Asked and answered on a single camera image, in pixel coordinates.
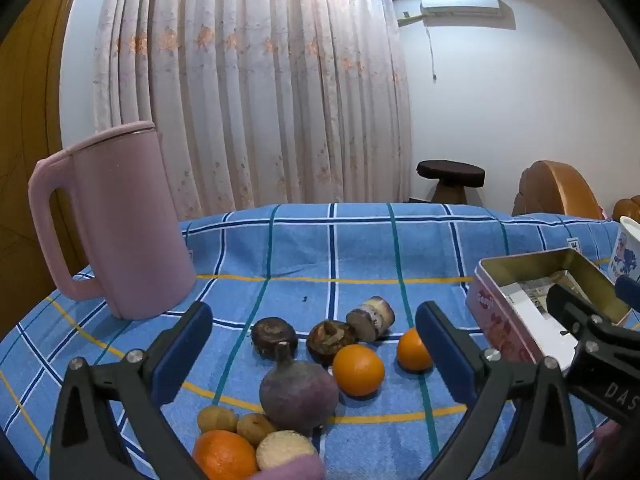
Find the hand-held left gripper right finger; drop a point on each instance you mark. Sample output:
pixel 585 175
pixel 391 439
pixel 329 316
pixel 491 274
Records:
pixel 445 350

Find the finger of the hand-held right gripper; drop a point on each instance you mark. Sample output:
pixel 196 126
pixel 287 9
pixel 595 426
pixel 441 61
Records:
pixel 570 310
pixel 630 290

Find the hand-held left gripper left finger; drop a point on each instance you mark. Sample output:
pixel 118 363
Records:
pixel 182 345

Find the orange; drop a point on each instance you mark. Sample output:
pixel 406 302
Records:
pixel 412 351
pixel 224 455
pixel 358 370

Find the pink tin box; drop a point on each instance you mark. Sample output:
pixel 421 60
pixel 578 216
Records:
pixel 505 320

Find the small brown longan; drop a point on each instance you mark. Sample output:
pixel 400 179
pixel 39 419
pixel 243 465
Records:
pixel 217 419
pixel 254 428

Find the smooth dark water chestnut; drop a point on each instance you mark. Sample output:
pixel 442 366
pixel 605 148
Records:
pixel 272 336

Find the pale round fruit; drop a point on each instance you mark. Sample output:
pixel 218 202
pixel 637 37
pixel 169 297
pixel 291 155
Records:
pixel 286 447

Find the pink sweet potato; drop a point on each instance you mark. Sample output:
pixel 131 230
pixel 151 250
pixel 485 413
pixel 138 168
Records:
pixel 295 469

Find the white printed cup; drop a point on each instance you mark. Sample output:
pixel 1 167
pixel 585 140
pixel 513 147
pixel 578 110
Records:
pixel 626 255

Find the pink electric kettle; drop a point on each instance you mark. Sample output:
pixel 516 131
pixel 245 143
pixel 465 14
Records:
pixel 130 220

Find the blue plaid cloth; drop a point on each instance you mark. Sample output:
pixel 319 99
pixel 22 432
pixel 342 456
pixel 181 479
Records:
pixel 300 245

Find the dark round wooden stool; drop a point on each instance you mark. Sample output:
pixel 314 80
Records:
pixel 450 175

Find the floral beige curtain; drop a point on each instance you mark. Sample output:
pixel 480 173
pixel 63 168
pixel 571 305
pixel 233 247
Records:
pixel 260 85

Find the wooden door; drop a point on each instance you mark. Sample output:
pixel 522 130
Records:
pixel 30 85

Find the white air conditioner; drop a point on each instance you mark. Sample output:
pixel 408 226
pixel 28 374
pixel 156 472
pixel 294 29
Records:
pixel 459 1

